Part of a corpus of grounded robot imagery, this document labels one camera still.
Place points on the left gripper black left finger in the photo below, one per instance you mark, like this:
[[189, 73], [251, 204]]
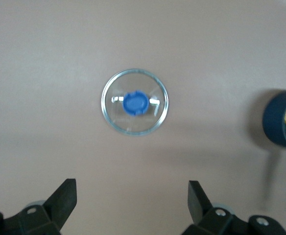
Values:
[[57, 208]]

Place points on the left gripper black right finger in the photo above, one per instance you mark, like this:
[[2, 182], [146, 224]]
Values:
[[201, 208]]

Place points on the glass lid with blue knob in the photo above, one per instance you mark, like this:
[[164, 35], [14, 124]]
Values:
[[134, 102]]

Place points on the brown table cloth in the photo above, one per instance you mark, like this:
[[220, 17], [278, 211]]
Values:
[[59, 73]]

